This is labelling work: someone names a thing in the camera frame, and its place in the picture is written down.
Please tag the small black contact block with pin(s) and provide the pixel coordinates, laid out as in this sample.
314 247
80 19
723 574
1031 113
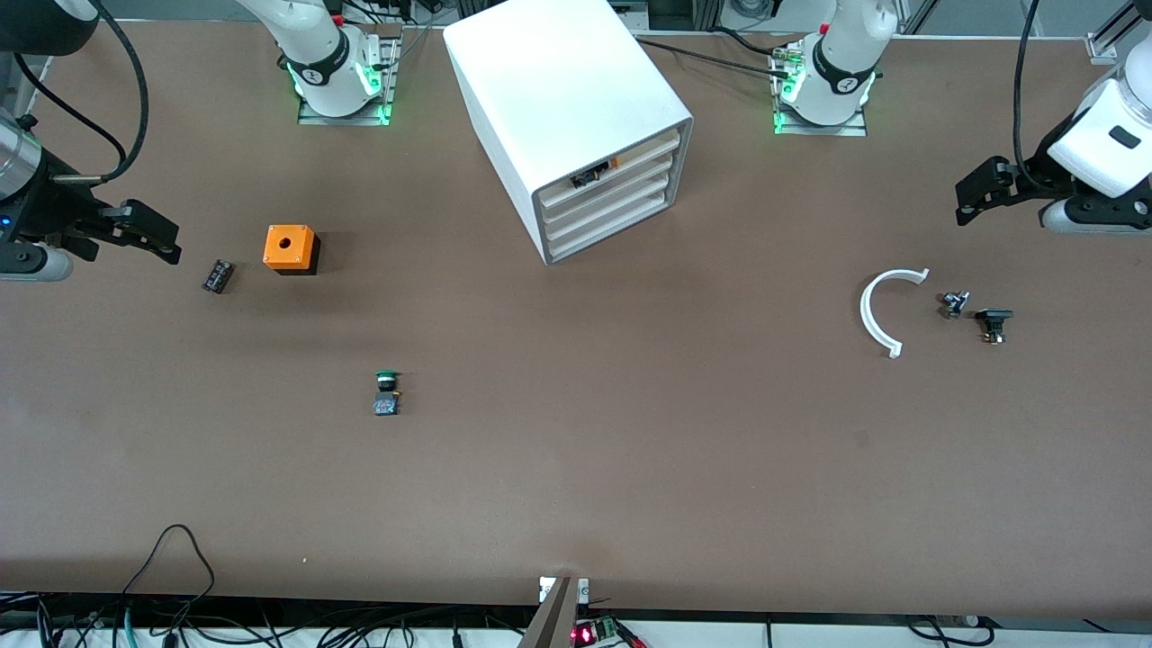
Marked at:
218 276

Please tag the black push button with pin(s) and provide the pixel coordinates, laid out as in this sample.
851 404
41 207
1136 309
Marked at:
993 317

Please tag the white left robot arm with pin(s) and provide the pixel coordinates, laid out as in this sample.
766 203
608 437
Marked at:
1107 153

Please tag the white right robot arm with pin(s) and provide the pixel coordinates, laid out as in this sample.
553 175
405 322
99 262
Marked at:
315 36

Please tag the aluminium frame profile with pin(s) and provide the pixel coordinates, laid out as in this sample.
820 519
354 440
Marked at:
1100 47

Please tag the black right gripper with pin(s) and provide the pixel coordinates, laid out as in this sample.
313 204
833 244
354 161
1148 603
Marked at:
43 211

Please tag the small black orange component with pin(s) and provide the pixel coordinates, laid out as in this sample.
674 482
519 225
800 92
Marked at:
594 175

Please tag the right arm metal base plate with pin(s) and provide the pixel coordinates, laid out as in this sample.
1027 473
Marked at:
389 85

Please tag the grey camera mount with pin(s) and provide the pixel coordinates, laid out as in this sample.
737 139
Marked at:
553 621

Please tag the green push button switch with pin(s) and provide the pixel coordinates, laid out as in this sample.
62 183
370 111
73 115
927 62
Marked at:
387 394

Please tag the orange button enclosure box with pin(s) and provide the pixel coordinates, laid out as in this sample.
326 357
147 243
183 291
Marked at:
301 254

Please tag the circuit board with red LED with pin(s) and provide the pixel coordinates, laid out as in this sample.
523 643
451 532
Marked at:
585 635

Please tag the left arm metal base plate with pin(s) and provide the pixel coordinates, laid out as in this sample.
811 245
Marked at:
828 131

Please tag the small silver black switch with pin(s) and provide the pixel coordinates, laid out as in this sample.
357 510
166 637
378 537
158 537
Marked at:
954 304

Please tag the white curved plastic arc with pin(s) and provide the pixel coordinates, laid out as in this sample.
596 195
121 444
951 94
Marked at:
865 313

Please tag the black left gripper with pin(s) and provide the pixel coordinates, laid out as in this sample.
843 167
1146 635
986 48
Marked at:
1031 177

